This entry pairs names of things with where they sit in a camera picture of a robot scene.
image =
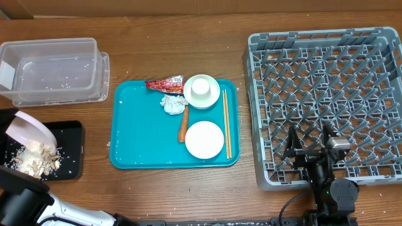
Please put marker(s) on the orange carrot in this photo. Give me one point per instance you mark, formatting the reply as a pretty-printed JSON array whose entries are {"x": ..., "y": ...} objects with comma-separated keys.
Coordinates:
[{"x": 183, "y": 126}]

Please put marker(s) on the black waste tray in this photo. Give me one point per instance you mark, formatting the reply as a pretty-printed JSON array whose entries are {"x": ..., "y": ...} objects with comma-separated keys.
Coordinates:
[{"x": 70, "y": 136}]

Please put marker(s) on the left wooden chopstick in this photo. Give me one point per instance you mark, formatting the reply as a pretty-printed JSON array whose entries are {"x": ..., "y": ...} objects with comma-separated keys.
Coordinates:
[{"x": 225, "y": 124}]

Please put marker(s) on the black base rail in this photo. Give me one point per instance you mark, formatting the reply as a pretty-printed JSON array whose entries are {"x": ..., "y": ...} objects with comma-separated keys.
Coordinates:
[{"x": 288, "y": 221}]

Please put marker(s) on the white tissue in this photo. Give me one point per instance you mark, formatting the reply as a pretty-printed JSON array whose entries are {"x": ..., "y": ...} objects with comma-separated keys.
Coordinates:
[{"x": 173, "y": 105}]

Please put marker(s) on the teal serving tray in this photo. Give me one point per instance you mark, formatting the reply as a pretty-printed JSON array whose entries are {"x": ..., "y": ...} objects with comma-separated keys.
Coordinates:
[{"x": 144, "y": 136}]

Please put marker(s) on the large white plate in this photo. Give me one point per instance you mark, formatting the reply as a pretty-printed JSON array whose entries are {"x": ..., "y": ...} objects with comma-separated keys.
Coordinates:
[{"x": 25, "y": 128}]

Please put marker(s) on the white cup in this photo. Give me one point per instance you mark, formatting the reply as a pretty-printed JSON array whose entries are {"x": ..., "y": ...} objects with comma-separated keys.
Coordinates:
[{"x": 200, "y": 87}]

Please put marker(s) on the wooden chopstick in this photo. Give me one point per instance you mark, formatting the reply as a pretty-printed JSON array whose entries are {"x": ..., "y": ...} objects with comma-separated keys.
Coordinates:
[
  {"x": 225, "y": 124},
  {"x": 228, "y": 123}
]

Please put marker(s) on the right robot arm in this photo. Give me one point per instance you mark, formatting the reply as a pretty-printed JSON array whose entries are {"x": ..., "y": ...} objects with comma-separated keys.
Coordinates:
[{"x": 334, "y": 197}]

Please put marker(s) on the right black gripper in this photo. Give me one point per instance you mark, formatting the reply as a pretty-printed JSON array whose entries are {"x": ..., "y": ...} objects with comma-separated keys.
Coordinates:
[{"x": 293, "y": 148}]

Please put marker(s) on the right wooden chopstick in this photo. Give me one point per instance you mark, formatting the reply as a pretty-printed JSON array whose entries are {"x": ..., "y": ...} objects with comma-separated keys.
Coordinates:
[{"x": 228, "y": 123}]

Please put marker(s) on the red snack wrapper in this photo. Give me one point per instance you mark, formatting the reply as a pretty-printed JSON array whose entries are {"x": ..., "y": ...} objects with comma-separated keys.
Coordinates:
[{"x": 170, "y": 85}]

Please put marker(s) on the rice and peanut scraps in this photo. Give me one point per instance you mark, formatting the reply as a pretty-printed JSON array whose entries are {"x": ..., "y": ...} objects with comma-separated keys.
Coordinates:
[{"x": 36, "y": 159}]

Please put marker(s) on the white bowl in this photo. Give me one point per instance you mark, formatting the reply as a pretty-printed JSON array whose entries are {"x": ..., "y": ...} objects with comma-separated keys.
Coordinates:
[{"x": 202, "y": 102}]

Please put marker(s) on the small white plate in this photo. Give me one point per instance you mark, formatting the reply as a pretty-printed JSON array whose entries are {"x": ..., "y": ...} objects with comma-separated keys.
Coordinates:
[{"x": 204, "y": 140}]

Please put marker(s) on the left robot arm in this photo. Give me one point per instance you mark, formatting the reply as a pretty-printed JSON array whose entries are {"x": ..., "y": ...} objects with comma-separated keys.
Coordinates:
[{"x": 26, "y": 200}]

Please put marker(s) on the clear plastic bin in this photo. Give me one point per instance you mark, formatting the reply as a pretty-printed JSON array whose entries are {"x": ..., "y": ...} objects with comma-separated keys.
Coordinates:
[{"x": 54, "y": 71}]

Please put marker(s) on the grey dishwasher rack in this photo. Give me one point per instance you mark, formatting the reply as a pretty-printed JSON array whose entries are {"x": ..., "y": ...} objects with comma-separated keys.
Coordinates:
[{"x": 348, "y": 79}]

